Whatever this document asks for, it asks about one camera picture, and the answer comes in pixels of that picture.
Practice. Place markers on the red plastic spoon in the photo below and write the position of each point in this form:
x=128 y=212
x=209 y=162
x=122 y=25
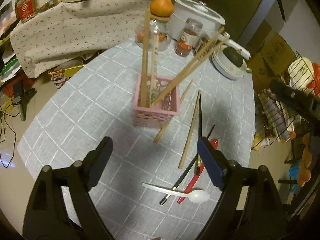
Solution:
x=195 y=196

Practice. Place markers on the stacked white plates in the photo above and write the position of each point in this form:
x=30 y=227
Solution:
x=226 y=67

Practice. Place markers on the clear glass jar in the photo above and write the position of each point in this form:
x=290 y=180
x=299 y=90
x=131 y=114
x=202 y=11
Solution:
x=156 y=27

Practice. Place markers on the dark green squash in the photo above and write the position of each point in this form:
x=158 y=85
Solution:
x=233 y=56

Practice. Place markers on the white electric cooking pot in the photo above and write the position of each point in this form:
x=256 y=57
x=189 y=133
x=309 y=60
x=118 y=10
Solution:
x=183 y=9

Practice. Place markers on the cardboard boxes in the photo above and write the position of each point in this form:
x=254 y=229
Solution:
x=271 y=56

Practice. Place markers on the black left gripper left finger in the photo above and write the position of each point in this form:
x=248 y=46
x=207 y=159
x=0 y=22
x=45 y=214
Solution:
x=96 y=161

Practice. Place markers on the black chopstick silver tip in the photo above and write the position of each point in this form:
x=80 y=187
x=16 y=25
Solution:
x=214 y=142

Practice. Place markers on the wooden chopstick pair member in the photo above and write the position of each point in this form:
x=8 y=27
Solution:
x=187 y=66

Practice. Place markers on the brown chopstick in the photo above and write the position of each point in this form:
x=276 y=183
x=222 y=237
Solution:
x=144 y=73

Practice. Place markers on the orange fruit on jar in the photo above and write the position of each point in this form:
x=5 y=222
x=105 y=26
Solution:
x=162 y=8

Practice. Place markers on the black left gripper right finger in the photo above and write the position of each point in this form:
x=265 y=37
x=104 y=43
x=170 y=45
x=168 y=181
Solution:
x=214 y=162

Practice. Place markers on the red-filled spice jar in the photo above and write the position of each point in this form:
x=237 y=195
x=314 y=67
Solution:
x=189 y=37

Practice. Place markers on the light wooden chopstick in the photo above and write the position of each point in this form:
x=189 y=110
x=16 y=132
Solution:
x=154 y=61

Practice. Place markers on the floral white cloth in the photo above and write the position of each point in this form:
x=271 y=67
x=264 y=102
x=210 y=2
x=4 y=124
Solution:
x=71 y=30

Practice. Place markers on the white plastic spoon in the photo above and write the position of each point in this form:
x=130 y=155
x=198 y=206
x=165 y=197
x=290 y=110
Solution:
x=195 y=196

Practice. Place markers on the pink perforated utensil basket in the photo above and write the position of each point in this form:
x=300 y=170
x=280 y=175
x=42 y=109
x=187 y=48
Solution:
x=158 y=115

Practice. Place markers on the black wire rack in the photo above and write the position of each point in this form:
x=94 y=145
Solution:
x=274 y=121

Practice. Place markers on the grey checked tablecloth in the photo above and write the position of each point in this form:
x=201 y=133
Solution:
x=98 y=101

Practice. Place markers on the dried slices jar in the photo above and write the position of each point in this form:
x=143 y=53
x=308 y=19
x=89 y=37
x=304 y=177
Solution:
x=203 y=40

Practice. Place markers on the red label jar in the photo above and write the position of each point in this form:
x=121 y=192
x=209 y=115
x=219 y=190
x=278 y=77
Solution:
x=26 y=9

